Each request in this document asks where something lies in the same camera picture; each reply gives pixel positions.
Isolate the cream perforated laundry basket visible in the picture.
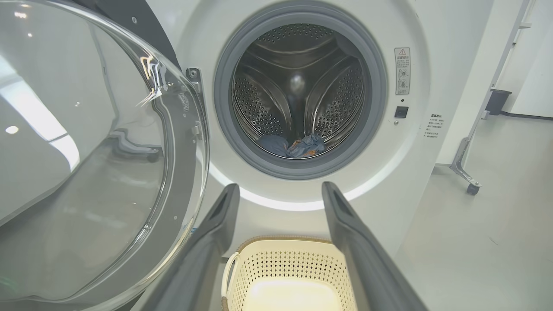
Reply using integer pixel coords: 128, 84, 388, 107
221, 235, 360, 311

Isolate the black caster wheel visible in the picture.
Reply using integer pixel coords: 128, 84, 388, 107
449, 0, 533, 196

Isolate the metal door hinge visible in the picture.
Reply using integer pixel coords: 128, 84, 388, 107
186, 68, 203, 130

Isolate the grey warning sticker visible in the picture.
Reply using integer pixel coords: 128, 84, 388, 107
394, 47, 411, 96

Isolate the grey rubber door gasket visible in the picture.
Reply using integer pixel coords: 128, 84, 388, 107
213, 6, 388, 181

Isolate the round glass washing machine door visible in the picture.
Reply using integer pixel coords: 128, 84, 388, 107
0, 0, 210, 311

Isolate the steel perforated washer drum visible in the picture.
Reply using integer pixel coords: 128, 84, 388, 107
232, 23, 366, 159

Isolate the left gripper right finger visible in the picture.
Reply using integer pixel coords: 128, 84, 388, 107
321, 181, 428, 311

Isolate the white front-load washing machine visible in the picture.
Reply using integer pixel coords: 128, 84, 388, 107
145, 0, 496, 264

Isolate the black printed text label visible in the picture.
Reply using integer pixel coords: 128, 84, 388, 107
423, 113, 445, 140

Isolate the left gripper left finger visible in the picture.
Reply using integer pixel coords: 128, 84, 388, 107
143, 183, 241, 311

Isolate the black box on floor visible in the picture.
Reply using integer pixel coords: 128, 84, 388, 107
485, 88, 513, 116

